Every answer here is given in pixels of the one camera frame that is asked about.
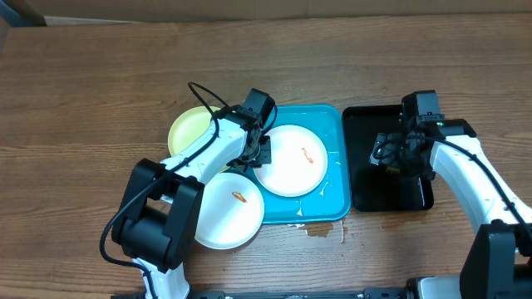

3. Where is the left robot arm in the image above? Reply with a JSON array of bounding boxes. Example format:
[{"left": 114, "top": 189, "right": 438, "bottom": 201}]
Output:
[{"left": 100, "top": 104, "right": 274, "bottom": 298}]

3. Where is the yellow green sponge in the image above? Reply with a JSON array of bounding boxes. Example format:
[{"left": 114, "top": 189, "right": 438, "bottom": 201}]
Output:
[{"left": 386, "top": 166, "right": 401, "bottom": 174}]

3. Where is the teal plastic tray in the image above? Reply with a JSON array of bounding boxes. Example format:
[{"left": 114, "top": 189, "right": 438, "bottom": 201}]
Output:
[{"left": 244, "top": 104, "right": 351, "bottom": 224}]

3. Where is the yellow plate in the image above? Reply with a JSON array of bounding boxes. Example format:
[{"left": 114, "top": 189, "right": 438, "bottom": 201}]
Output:
[{"left": 167, "top": 106, "right": 211, "bottom": 169}]

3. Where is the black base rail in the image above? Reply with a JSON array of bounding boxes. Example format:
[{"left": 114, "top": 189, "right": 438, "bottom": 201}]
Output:
[{"left": 111, "top": 287, "right": 416, "bottom": 299}]

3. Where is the white plate with sauce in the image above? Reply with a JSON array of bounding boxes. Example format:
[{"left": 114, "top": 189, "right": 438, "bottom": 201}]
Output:
[{"left": 254, "top": 125, "right": 328, "bottom": 197}]

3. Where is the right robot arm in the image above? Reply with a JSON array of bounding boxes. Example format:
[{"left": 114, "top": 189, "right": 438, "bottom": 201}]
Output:
[{"left": 369, "top": 120, "right": 531, "bottom": 299}]

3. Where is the black plastic tray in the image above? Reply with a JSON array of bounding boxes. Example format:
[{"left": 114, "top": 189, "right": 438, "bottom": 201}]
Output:
[{"left": 342, "top": 105, "right": 434, "bottom": 213}]

